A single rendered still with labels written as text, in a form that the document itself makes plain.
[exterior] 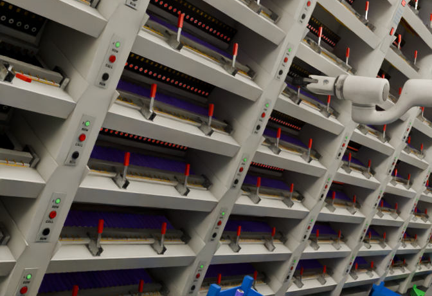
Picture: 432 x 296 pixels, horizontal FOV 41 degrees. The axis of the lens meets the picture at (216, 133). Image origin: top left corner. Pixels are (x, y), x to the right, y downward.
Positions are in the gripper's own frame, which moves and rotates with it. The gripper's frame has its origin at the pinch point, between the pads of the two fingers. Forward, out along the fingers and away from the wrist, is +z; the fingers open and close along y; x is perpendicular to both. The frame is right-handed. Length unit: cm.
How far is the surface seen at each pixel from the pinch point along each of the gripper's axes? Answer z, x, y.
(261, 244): 14, -62, 24
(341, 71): -5.5, 9.7, 20.8
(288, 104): -1.5, -9.4, -6.9
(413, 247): 11, -64, 235
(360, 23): -9.3, 28.4, 20.4
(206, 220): 9, -53, -25
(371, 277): 14, -83, 169
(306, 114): -1.0, -10.1, 8.9
